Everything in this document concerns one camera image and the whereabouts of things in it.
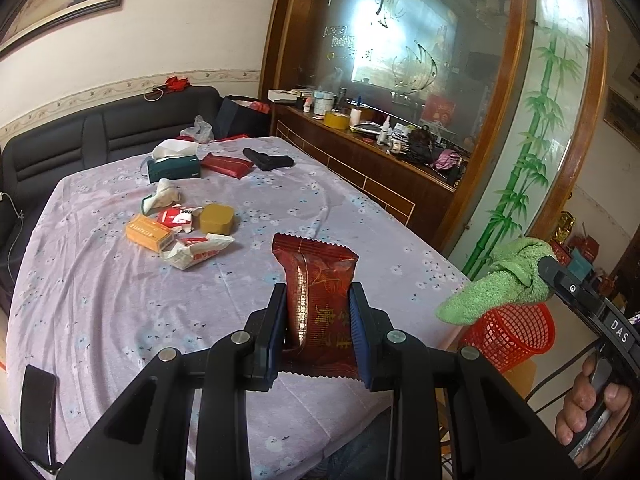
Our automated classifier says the orange medicine box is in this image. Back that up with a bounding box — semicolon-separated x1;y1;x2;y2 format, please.
125;214;175;254

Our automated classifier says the red plastic mesh basket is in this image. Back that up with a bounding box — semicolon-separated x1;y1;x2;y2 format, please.
458;304;555;373

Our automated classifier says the yellow tape roll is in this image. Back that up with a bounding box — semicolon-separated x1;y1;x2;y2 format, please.
323;110;350;130

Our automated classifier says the dark shopping bag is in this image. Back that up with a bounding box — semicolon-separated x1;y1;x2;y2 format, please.
213;96;271;140

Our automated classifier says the red knot ornament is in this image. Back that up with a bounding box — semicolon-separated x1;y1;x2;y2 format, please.
143;76;191;102

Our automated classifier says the green fuzzy sock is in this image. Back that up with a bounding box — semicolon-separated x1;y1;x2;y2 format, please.
435;237;556;325

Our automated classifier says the red white cigarette pack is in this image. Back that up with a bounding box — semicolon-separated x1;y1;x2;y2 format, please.
156;206;203;233

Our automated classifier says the white paper bag red text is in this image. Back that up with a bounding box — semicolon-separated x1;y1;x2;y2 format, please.
160;234;234;271

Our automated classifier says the dark red wallet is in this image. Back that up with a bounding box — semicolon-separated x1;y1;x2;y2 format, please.
201;153;254;179

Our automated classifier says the floral purple tablecloth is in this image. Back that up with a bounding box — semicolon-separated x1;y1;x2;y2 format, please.
4;136;466;460

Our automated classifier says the bamboo painted glass panel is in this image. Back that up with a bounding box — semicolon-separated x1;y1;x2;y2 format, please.
449;0;591;281

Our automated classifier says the person's right hand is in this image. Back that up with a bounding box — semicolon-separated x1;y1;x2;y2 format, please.
555;354;632;467

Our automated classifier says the black leather sofa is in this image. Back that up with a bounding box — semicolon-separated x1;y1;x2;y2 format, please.
1;86;222;311

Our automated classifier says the wooden glass partition cabinet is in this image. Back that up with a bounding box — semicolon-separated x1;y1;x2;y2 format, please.
259;0;608;256

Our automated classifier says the dark green tissue box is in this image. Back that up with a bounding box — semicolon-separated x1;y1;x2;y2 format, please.
148;139;201;183

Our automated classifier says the white green-trimmed sock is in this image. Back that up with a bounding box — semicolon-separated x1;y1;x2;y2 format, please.
140;178;180;216

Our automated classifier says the dark red snack packet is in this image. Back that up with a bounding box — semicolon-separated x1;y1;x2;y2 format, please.
272;233;359;379

